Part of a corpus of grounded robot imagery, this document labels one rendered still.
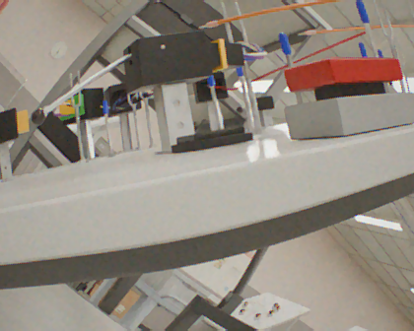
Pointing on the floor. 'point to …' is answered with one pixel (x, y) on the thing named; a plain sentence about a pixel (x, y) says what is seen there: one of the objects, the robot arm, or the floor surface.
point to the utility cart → (141, 302)
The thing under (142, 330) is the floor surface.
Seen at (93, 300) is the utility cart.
